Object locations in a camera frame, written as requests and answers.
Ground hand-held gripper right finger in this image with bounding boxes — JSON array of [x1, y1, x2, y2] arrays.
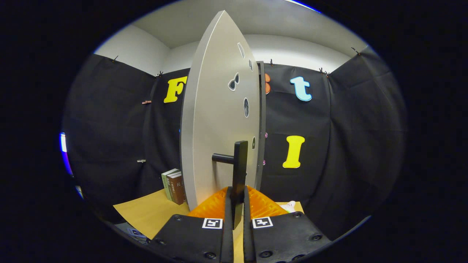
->
[[243, 186, 331, 263]]

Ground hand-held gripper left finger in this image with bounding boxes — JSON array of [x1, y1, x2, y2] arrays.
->
[[148, 186, 234, 263]]

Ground black door handle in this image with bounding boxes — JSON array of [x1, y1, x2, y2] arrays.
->
[[212, 141, 249, 230]]

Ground beige cabinet door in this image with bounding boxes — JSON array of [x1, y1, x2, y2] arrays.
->
[[180, 10, 261, 211]]

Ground brown book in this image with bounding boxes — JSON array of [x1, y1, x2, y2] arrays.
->
[[167, 172, 185, 205]]

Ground printed paper sheet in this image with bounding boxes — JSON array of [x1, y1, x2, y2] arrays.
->
[[126, 225, 148, 241]]

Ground dark grey cabinet body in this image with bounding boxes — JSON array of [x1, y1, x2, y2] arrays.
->
[[256, 61, 267, 190]]

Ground black backdrop cloth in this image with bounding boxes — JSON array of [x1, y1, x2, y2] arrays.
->
[[62, 46, 408, 241]]

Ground long ceiling light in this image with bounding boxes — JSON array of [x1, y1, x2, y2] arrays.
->
[[285, 0, 322, 14]]

